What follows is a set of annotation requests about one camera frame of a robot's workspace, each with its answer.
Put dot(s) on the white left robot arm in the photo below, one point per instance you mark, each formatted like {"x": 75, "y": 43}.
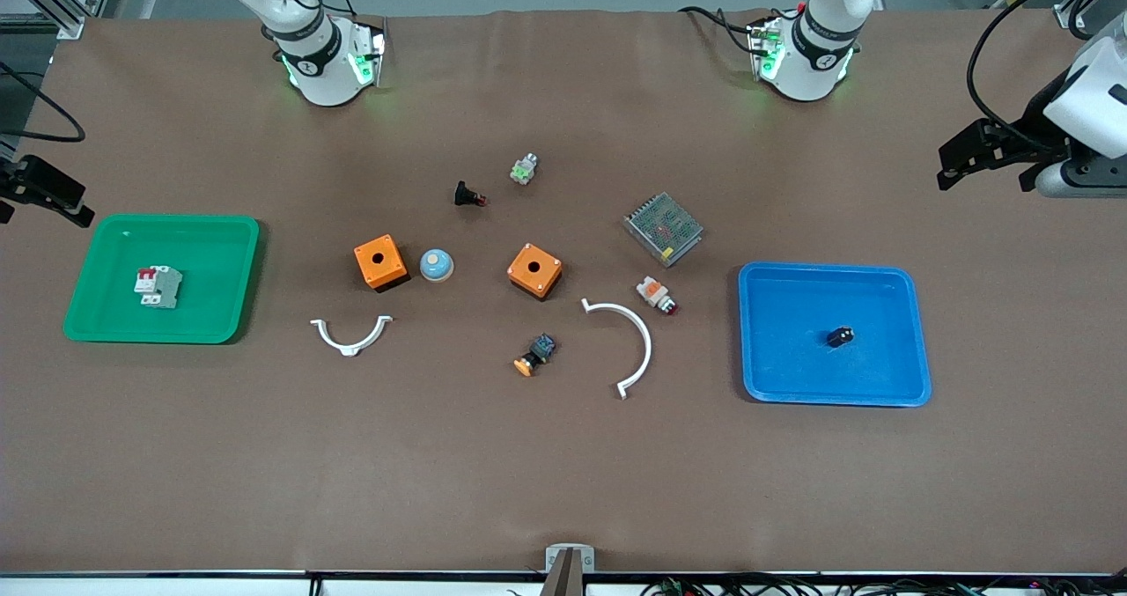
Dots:
{"x": 806, "y": 72}

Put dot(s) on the large white pipe clamp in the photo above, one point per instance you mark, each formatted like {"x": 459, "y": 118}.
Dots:
{"x": 647, "y": 341}

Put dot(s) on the small black red switch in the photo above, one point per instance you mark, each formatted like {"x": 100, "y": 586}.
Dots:
{"x": 465, "y": 194}

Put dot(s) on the small green white indicator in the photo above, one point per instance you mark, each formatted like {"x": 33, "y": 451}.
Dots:
{"x": 524, "y": 169}

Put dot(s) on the metal mesh power supply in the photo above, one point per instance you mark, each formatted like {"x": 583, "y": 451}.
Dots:
{"x": 662, "y": 229}

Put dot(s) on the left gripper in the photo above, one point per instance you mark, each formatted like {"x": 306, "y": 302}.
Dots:
{"x": 1037, "y": 121}

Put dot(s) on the small black capacitor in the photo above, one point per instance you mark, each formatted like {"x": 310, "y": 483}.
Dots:
{"x": 840, "y": 336}

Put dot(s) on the red indicator orange white body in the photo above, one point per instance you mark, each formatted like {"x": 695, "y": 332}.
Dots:
{"x": 655, "y": 293}

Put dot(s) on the orange button box black base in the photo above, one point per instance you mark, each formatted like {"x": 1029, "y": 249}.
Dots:
{"x": 380, "y": 263}
{"x": 534, "y": 270}

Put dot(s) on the green plastic tray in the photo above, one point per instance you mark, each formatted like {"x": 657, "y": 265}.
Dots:
{"x": 207, "y": 314}

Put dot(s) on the blue dome button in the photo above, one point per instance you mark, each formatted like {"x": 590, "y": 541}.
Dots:
{"x": 436, "y": 266}

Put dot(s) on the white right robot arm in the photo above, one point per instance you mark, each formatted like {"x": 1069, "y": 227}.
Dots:
{"x": 321, "y": 77}

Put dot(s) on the blue plastic tray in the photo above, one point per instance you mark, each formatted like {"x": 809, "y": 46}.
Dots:
{"x": 792, "y": 358}

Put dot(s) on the yellow mushroom push button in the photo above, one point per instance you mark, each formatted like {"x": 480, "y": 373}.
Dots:
{"x": 534, "y": 356}

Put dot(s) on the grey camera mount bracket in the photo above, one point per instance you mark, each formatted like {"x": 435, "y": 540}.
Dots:
{"x": 570, "y": 561}

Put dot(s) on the small white pipe clamp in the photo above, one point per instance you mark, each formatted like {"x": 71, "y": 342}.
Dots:
{"x": 350, "y": 348}

